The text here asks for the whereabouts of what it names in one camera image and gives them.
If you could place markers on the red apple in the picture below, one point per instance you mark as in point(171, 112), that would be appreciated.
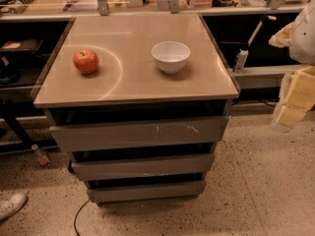
point(86, 61)

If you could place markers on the white handheld tool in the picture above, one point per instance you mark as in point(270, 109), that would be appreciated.
point(243, 52)

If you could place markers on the grey top drawer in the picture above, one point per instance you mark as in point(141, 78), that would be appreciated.
point(139, 134)

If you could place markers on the grey drawer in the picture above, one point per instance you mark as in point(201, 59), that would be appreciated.
point(146, 192)
point(139, 134)
point(149, 167)

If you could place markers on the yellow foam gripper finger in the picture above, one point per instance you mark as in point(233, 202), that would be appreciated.
point(282, 38)
point(297, 97)

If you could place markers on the black box on shelf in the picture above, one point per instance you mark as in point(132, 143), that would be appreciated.
point(29, 45)

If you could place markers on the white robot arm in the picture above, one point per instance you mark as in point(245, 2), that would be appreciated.
point(302, 42)

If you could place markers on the white bowl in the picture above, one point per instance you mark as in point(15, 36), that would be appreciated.
point(171, 56)

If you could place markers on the white shoe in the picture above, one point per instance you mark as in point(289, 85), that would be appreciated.
point(12, 205)

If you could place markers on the grey middle drawer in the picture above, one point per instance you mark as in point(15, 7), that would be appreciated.
point(149, 167)

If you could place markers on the grey bottom drawer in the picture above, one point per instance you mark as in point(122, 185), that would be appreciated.
point(146, 192)

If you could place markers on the small bottle on floor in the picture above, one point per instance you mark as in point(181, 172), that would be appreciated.
point(40, 155)

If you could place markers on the grey drawer cabinet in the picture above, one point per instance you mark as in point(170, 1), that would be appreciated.
point(129, 86)

